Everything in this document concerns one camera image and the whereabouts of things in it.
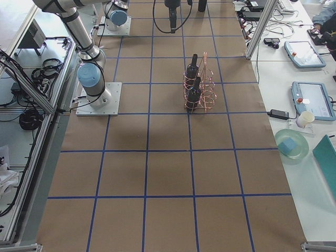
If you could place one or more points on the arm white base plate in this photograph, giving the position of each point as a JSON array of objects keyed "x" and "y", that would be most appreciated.
[
  {"x": 106, "y": 104},
  {"x": 109, "y": 29}
]

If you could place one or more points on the blue teach pendant near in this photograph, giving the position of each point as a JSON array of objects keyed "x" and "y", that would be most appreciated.
[{"x": 312, "y": 97}]

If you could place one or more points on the black power adapter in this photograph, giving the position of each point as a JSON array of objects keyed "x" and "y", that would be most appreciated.
[{"x": 278, "y": 114}]

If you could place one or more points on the blue teach pendant far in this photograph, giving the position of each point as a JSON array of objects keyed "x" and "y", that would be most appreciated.
[{"x": 303, "y": 54}]

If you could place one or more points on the dark wine bottle in basket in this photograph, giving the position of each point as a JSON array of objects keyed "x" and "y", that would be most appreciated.
[{"x": 193, "y": 95}]

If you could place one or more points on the copper wire wine basket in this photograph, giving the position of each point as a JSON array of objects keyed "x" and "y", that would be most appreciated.
[{"x": 208, "y": 96}]

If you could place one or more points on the grey control box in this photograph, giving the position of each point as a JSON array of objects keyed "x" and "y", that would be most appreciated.
[{"x": 34, "y": 39}]

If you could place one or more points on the teal book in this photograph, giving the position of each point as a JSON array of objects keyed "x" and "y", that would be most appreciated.
[{"x": 324, "y": 154}]

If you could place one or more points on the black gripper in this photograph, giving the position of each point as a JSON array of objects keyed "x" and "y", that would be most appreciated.
[{"x": 169, "y": 3}]

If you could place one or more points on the dark wine bottle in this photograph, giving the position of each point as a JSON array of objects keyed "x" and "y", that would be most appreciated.
[
  {"x": 202, "y": 5},
  {"x": 193, "y": 95}
]

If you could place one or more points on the white paper cup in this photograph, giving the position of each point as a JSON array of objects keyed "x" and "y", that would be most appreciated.
[{"x": 304, "y": 119}]

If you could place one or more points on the blue foam cube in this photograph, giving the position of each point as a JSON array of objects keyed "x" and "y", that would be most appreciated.
[{"x": 287, "y": 146}]

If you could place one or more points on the aluminium frame post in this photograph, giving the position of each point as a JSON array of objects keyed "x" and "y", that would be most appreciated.
[{"x": 263, "y": 21}]

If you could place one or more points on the blue teach pendant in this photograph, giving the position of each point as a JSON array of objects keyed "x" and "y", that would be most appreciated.
[
  {"x": 312, "y": 97},
  {"x": 303, "y": 54}
]

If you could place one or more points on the green glass plate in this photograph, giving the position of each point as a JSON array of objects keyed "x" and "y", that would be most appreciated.
[{"x": 302, "y": 149}]

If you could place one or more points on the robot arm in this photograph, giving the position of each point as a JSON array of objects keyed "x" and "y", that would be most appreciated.
[
  {"x": 90, "y": 74},
  {"x": 116, "y": 13}
]

